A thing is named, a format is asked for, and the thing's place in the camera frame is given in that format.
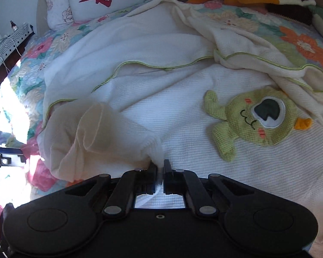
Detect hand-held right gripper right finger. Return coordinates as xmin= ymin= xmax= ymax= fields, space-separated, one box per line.
xmin=163 ymin=159 xmax=255 ymax=219

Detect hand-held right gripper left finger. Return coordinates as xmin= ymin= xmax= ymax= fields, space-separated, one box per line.
xmin=66 ymin=164 xmax=159 ymax=219

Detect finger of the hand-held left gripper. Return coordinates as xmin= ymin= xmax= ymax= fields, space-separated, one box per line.
xmin=0 ymin=144 xmax=22 ymax=154
xmin=0 ymin=154 xmax=26 ymax=167

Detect cream waffle-knit garment green trim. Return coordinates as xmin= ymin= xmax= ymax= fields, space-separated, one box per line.
xmin=38 ymin=0 xmax=323 ymax=258

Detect dark wooden nightstand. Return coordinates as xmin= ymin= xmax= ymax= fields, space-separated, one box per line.
xmin=0 ymin=32 xmax=37 ymax=100

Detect geometric patterned white box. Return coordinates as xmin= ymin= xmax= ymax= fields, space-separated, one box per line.
xmin=0 ymin=24 xmax=34 ymax=72

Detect cream headboard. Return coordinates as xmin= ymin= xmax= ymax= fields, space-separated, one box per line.
xmin=36 ymin=0 xmax=49 ymax=37

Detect white floral pillow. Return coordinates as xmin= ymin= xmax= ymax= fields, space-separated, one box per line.
xmin=40 ymin=0 xmax=76 ymax=31

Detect floral quilt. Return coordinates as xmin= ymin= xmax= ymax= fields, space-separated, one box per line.
xmin=5 ymin=0 xmax=323 ymax=197

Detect white orange brown plush toy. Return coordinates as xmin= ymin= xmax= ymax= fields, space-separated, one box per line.
xmin=187 ymin=0 xmax=317 ymax=26

